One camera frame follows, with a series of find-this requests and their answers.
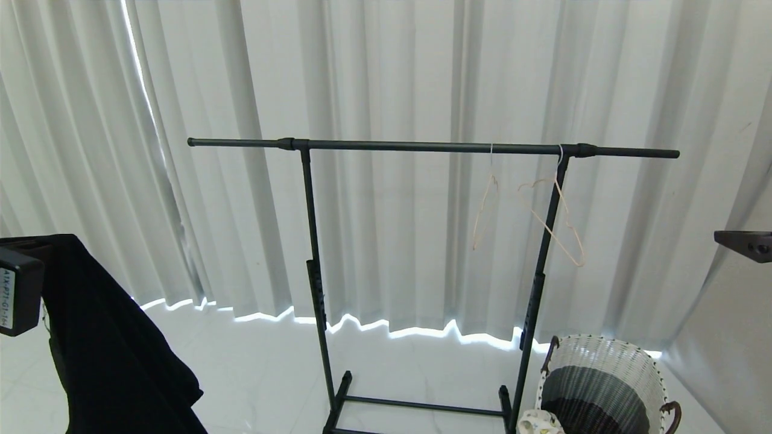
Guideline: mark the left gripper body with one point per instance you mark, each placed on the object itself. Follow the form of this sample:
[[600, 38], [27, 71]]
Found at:
[[21, 289]]

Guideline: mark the pink clothes hanger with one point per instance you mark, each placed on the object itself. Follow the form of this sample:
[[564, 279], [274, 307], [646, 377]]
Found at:
[[567, 251], [484, 220]]

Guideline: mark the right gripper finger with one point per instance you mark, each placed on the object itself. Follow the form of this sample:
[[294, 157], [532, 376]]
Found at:
[[742, 244]]

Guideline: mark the black clothes rack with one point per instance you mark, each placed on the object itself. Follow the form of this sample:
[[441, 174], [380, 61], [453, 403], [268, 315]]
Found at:
[[422, 146]]

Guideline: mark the white laundry basket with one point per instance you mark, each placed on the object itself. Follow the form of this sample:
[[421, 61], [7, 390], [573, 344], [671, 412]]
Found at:
[[603, 355]]

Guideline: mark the cream printed garment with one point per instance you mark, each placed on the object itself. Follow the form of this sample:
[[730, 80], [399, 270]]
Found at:
[[540, 423]]

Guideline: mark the white curtain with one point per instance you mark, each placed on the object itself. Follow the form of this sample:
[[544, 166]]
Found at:
[[392, 72]]

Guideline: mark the black T-shirt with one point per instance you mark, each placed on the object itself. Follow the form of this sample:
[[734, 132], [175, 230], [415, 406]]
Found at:
[[108, 349]]

